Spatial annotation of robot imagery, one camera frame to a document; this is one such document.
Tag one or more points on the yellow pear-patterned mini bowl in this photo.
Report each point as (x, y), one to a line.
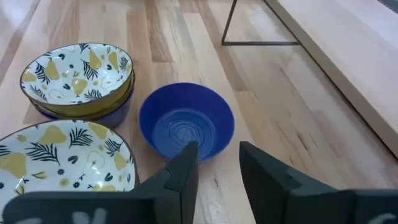
(62, 155)
(77, 74)
(84, 117)

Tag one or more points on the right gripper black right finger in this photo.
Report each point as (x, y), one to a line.
(273, 199)

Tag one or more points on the blue mini bowl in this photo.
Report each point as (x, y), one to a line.
(116, 119)
(186, 109)

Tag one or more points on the wooden shelf with black legs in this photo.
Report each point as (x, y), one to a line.
(342, 46)

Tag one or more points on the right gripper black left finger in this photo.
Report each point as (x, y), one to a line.
(183, 186)

